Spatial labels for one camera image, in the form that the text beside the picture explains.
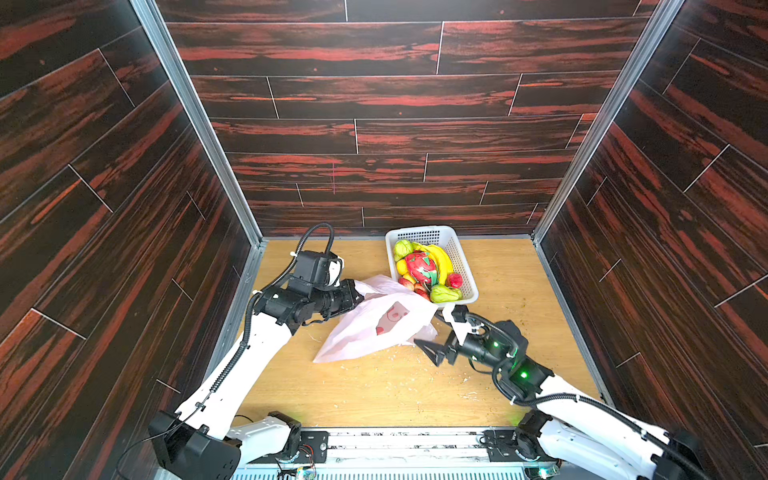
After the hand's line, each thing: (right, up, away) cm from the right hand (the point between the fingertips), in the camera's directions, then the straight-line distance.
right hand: (429, 319), depth 73 cm
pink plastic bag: (-10, +3, -9) cm, 14 cm away
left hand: (-15, +6, 0) cm, 16 cm away
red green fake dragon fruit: (+2, +13, +23) cm, 26 cm away
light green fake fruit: (-5, +19, +27) cm, 34 cm away
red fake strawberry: (+1, +5, +23) cm, 24 cm away
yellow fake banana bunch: (+10, +15, +31) cm, 36 cm away
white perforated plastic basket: (+11, +24, +38) cm, 47 cm away
